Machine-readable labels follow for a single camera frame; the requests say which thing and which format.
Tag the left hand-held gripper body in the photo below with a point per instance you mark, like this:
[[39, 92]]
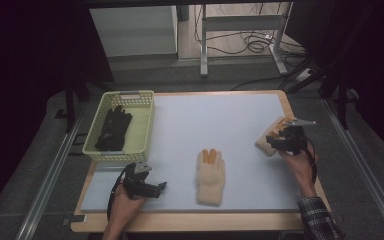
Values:
[[135, 181]]

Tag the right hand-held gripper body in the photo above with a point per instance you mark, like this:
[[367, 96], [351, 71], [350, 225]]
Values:
[[295, 136]]

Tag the beige glove with orange fingers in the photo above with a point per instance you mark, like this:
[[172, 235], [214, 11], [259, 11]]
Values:
[[266, 145], [210, 180]]

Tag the yellow-green plastic basket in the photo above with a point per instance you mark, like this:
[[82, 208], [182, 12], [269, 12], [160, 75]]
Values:
[[140, 133]]

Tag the black glove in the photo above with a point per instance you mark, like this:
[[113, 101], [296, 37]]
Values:
[[105, 141], [120, 123]]

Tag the person's left hand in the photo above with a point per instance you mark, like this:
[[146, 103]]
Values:
[[125, 208]]

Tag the person's right hand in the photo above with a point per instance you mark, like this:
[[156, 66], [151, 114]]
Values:
[[301, 170]]

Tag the black tripod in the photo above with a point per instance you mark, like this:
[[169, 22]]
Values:
[[341, 100]]

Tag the white foam mat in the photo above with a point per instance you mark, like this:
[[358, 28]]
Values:
[[213, 133]]

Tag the white power strip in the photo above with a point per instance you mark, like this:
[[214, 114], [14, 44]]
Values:
[[304, 75]]

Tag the black stand legs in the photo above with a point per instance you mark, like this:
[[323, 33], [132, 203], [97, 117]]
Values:
[[70, 106]]

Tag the dark curtain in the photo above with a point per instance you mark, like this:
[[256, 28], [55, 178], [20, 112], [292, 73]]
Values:
[[20, 83], [373, 66]]

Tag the white cabinet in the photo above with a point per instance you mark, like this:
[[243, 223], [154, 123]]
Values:
[[135, 31]]

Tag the aluminium rail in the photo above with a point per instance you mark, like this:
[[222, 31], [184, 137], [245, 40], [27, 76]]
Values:
[[46, 186], [363, 166]]

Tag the white metal desk frame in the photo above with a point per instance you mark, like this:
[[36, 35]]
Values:
[[243, 23]]

